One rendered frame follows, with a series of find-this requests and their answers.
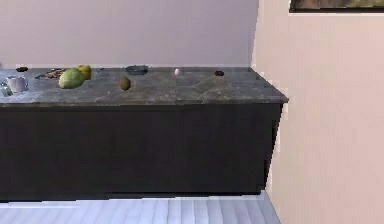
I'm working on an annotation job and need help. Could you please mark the dark grey bowl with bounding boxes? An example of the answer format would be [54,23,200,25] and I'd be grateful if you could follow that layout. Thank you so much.
[124,64,150,76]

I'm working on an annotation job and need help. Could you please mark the green lettuce head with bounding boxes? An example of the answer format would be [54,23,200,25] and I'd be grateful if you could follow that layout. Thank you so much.
[58,67,86,90]

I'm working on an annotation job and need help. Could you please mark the dark flat tray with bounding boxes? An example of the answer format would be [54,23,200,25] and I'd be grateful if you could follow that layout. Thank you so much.
[35,68,68,81]

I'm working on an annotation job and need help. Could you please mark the yellow green apple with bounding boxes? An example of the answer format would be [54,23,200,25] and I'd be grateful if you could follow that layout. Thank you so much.
[76,64,93,81]

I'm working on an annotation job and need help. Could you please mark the black kitchen counter stone top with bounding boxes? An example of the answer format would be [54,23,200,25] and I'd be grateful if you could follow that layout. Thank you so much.
[0,65,290,204]

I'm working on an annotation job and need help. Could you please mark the olive brown potato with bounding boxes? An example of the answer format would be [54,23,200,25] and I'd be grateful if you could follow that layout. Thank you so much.
[119,76,132,92]

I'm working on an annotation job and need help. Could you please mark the clear glass bottle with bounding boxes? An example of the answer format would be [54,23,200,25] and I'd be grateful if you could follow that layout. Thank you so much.
[0,81,14,98]

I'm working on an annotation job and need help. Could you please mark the dark framed window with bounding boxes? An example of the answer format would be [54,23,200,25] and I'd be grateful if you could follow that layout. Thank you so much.
[288,0,384,14]

